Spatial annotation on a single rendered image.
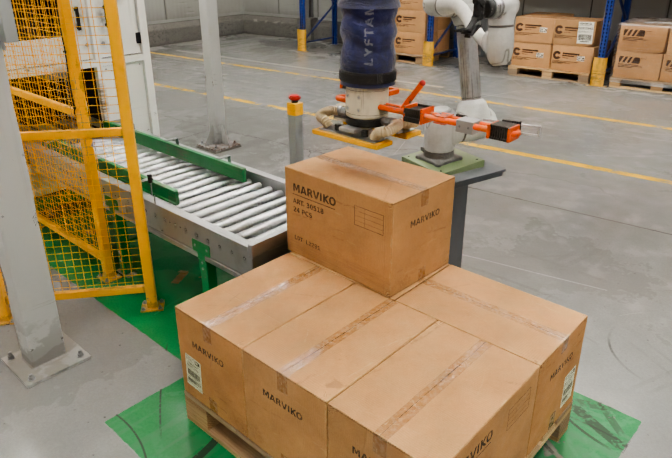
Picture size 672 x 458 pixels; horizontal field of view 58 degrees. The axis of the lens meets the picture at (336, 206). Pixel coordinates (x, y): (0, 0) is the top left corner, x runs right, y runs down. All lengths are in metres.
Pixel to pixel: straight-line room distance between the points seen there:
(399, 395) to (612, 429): 1.16
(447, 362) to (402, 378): 0.18
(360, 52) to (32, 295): 1.79
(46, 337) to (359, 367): 1.64
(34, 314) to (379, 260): 1.60
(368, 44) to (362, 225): 0.68
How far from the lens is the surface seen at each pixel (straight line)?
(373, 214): 2.31
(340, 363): 2.07
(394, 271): 2.37
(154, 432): 2.72
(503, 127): 2.11
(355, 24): 2.32
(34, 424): 2.93
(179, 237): 3.16
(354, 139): 2.36
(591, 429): 2.83
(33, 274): 3.01
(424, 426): 1.86
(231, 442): 2.58
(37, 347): 3.18
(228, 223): 3.09
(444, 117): 2.22
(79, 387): 3.05
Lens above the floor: 1.80
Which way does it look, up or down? 23 degrees down
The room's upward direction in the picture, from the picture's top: straight up
